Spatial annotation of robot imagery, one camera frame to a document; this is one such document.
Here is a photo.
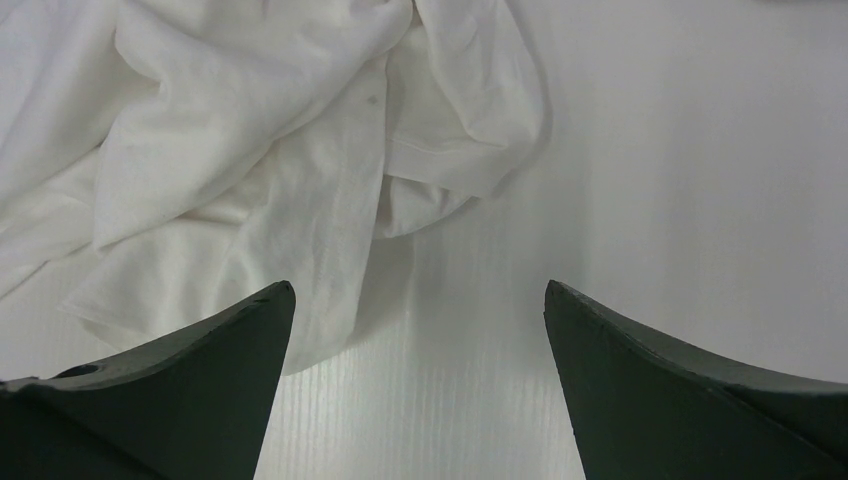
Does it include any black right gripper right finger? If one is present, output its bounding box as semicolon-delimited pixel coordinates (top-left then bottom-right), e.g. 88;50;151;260
544;280;847;479

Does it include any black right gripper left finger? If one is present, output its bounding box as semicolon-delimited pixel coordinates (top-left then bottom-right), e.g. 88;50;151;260
1;281;296;479

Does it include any white t shirt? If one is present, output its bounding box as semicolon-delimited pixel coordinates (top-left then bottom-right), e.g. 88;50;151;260
1;1;544;375

